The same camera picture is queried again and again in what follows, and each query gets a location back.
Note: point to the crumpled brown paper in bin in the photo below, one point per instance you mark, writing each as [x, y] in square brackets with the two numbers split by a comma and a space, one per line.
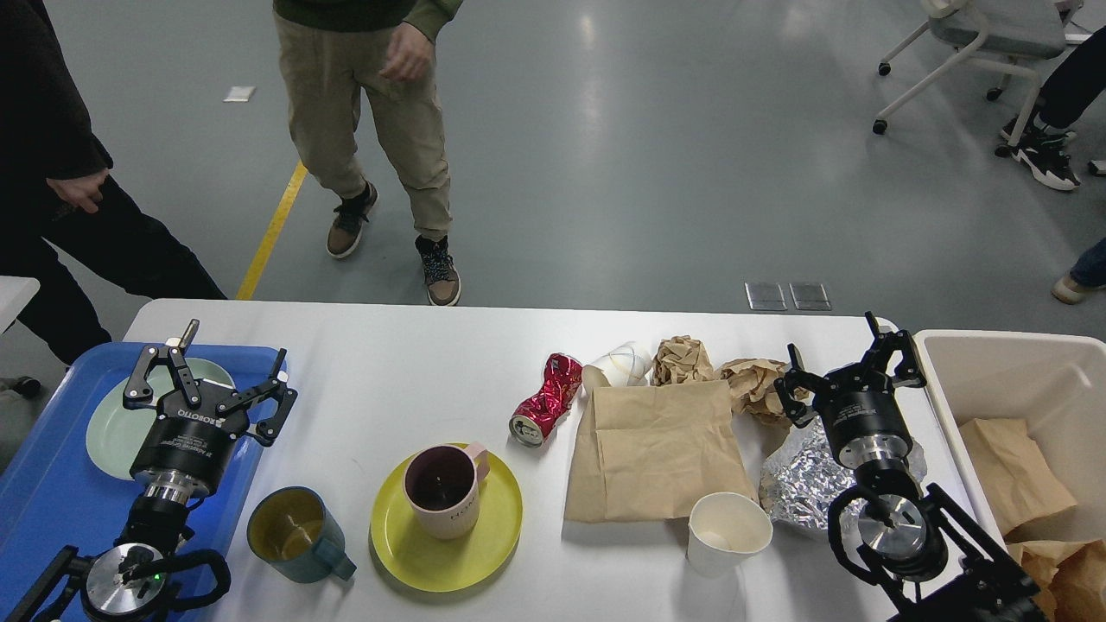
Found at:
[1071, 577]

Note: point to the person in black clothes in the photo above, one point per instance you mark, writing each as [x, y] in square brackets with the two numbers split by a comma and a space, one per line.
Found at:
[57, 194]

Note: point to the beige plastic bin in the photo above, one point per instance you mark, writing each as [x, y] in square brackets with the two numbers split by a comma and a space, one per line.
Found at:
[1055, 384]

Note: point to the crumpled aluminium foil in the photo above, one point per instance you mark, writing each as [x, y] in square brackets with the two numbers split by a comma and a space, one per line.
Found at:
[799, 481]

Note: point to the white side table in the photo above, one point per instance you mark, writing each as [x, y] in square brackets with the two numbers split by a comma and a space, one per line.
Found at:
[16, 293]

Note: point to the crushed white paper cup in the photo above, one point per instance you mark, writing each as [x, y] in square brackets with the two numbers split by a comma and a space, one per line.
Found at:
[627, 365]

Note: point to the pale green plate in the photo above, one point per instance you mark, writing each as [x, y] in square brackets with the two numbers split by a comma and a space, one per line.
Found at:
[115, 434]

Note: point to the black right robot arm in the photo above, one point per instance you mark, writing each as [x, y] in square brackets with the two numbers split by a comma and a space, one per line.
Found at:
[918, 545]

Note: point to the metal floor socket left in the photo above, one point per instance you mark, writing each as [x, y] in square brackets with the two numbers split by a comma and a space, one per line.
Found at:
[765, 296]

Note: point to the metal floor socket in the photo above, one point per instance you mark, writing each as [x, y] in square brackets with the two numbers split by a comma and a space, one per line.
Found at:
[765, 296]
[810, 296]

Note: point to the beige shoe at right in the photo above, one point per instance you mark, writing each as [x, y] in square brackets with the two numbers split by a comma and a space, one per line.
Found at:
[1085, 277]

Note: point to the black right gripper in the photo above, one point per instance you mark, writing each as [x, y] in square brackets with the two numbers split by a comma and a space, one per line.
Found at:
[860, 416]

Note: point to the person in green sweater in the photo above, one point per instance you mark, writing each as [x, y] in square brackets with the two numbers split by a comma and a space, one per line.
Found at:
[332, 54]

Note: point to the flat brown paper bag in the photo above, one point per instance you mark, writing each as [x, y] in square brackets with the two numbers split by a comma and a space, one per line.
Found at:
[650, 452]

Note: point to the dark teal mug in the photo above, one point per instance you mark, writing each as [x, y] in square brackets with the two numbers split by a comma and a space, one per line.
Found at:
[293, 532]

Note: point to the crushed red soda can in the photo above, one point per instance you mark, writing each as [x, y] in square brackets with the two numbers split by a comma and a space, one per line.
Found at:
[534, 419]

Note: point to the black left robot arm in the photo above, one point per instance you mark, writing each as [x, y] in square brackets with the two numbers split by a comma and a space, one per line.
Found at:
[143, 574]

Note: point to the blue plastic tray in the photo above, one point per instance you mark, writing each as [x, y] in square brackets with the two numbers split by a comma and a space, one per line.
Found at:
[53, 495]

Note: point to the brown paper bag in bin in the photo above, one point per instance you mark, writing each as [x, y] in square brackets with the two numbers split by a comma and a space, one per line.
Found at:
[1013, 473]

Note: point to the pink mug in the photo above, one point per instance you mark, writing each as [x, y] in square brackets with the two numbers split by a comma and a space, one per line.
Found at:
[442, 485]

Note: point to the crumpled brown paper wad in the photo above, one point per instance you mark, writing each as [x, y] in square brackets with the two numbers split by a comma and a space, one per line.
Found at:
[752, 391]

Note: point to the metal floor socket right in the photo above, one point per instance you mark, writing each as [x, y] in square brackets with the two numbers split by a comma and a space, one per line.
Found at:
[810, 296]

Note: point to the white office chair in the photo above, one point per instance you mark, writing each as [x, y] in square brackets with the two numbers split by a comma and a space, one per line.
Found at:
[993, 35]

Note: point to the crumpled brown paper ball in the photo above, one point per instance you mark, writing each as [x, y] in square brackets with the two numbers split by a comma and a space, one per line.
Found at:
[681, 360]

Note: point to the yellow plate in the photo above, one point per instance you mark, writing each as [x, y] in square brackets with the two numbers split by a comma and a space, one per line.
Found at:
[422, 562]

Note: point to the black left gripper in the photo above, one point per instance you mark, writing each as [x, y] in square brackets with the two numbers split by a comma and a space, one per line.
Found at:
[186, 441]

